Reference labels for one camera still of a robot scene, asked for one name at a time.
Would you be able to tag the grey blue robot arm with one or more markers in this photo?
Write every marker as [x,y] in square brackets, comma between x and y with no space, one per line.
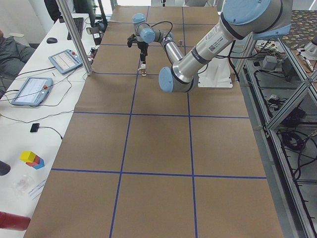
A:
[264,19]

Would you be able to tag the seated person grey jacket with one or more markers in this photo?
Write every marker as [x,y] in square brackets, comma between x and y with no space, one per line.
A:
[13,56]

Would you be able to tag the clear plastic bag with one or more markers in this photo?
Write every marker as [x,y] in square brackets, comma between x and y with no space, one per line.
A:
[22,185]

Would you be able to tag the aluminium frame post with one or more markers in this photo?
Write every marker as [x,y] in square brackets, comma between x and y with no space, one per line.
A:
[74,35]

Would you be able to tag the black computer mouse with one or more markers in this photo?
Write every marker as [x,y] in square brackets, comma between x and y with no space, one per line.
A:
[51,40]

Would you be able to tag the white brass PPR valve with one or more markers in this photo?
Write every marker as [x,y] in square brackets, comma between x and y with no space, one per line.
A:
[142,69]

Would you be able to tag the white paper card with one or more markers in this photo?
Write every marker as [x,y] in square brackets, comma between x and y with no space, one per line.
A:
[37,190]

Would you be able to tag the near teach pendant tablet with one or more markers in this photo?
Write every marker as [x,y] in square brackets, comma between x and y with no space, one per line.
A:
[33,91]

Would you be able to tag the black cylinder object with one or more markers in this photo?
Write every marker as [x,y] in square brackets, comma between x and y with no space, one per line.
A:
[4,168]

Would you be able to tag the red cylinder bottle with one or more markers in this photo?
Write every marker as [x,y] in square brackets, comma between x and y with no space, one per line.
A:
[13,222]

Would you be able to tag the aluminium frame rack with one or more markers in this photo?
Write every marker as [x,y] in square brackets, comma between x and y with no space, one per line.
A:
[283,84]

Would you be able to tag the blue wooden block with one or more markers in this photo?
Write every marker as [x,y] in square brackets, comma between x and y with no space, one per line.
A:
[41,165]

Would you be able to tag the small black box device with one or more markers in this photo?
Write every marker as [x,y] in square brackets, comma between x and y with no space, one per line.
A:
[34,127]

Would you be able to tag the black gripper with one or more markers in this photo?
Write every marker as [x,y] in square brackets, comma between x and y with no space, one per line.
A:
[142,46]

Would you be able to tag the far teach pendant tablet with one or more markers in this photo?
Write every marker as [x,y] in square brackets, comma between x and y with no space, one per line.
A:
[65,61]

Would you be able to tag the yellow wooden block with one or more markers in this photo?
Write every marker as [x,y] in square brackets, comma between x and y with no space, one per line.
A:
[27,156]

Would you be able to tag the black keyboard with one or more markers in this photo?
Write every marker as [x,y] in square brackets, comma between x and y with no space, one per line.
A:
[79,24]

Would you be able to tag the teach pendant tablet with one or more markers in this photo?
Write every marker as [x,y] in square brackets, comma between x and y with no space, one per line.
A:
[33,91]
[65,61]

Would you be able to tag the red wooden block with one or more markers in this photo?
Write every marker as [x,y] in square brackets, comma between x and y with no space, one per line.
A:
[35,162]

